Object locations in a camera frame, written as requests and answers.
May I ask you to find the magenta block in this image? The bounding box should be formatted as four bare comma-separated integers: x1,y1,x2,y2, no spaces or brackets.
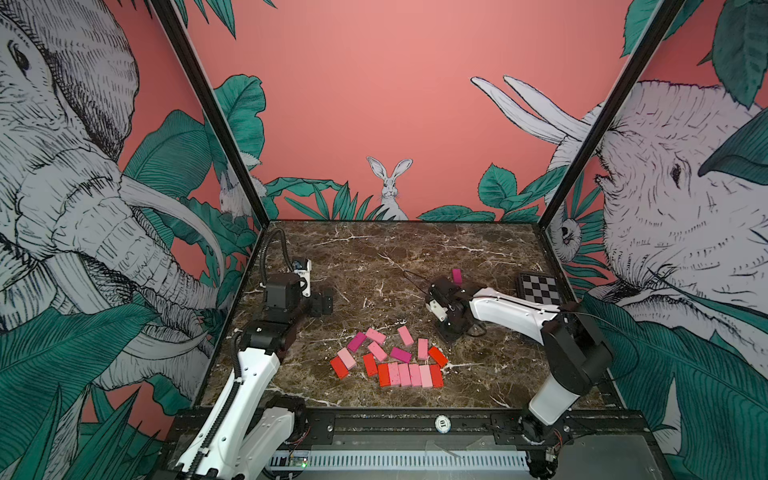
452,268,463,286
390,347,412,363
347,332,367,353

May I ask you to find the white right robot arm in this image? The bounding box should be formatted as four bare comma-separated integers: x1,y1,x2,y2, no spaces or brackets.
425,277,615,445

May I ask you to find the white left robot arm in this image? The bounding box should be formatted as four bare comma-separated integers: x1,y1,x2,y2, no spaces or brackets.
174,269,327,479

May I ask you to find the pink block top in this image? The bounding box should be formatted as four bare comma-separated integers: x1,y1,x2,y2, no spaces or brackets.
365,328,387,344

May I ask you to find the red row block right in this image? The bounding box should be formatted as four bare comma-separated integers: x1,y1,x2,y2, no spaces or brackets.
429,364,444,388

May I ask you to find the red row block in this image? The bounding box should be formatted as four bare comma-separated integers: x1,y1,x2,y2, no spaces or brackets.
429,364,444,388
377,363,391,387

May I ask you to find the pink row block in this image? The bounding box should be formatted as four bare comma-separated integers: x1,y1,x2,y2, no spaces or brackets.
398,363,412,387
418,365,433,388
387,363,401,386
408,364,422,387

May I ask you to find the checkerboard calibration plate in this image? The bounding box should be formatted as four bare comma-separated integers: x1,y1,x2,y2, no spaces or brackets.
517,272,563,306

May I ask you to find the red row block left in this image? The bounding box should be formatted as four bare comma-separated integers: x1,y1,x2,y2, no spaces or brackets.
377,363,391,387

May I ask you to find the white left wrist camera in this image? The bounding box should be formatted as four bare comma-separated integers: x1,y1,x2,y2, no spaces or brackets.
292,257,312,297

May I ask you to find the black corrugated cable hose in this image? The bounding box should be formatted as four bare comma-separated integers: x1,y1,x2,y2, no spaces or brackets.
259,227,294,286

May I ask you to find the black front frame rail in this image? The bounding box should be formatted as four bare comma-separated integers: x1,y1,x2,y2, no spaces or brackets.
167,407,652,448

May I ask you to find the white slotted cable duct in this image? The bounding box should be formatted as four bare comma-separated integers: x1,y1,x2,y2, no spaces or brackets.
266,450,529,472

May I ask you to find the black left corner frame post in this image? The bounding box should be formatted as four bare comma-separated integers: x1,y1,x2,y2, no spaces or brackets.
151,0,270,228

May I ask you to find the black corner frame post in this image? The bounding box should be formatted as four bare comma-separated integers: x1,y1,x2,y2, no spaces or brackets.
151,0,270,228
538,0,685,229

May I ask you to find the black right corner frame post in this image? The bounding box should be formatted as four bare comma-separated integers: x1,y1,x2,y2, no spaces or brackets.
538,0,685,229

